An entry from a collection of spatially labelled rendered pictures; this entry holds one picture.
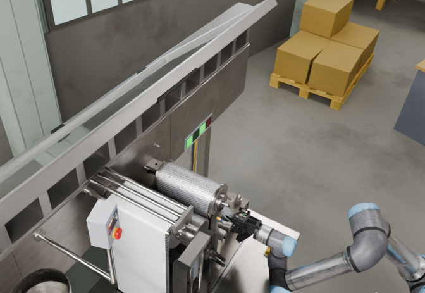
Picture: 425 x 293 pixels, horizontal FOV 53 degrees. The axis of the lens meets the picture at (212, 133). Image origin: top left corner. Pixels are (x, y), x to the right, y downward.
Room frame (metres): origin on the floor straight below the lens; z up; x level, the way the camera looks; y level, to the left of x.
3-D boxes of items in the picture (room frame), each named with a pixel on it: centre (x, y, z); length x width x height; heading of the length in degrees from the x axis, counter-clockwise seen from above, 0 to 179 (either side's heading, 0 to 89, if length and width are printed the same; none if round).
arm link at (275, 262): (1.04, -0.31, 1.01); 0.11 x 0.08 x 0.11; 178
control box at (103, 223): (0.66, 0.24, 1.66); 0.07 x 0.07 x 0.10; 80
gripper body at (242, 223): (1.13, -0.17, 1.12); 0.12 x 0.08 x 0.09; 62
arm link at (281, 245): (1.06, -0.31, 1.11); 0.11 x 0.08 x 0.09; 62
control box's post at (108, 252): (0.66, 0.25, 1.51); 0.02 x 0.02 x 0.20
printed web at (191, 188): (1.07, 0.13, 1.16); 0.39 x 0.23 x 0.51; 152
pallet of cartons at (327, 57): (4.27, -1.20, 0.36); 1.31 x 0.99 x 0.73; 140
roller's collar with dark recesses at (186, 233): (0.90, 0.06, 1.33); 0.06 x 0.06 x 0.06; 62
